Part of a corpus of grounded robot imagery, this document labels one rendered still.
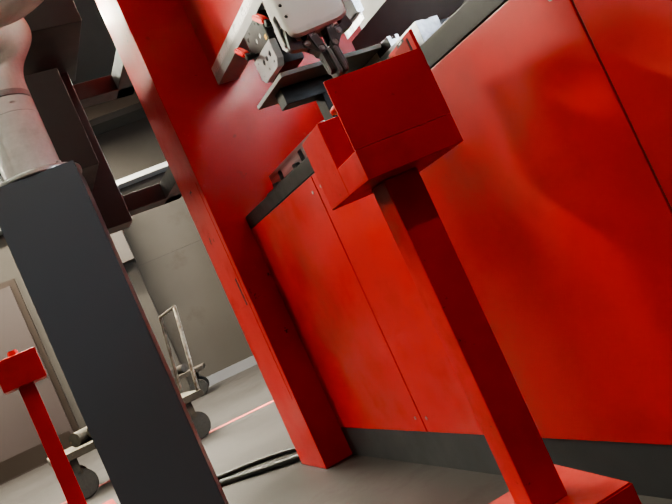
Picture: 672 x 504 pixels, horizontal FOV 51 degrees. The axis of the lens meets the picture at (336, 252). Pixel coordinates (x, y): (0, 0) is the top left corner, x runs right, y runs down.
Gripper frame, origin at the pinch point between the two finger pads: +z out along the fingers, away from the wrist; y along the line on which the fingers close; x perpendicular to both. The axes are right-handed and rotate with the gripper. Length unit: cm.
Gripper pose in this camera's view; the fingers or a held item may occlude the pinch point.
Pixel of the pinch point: (335, 63)
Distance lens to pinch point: 107.0
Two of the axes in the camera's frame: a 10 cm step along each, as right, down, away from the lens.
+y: -8.3, 4.6, -3.0
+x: 2.6, -1.5, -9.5
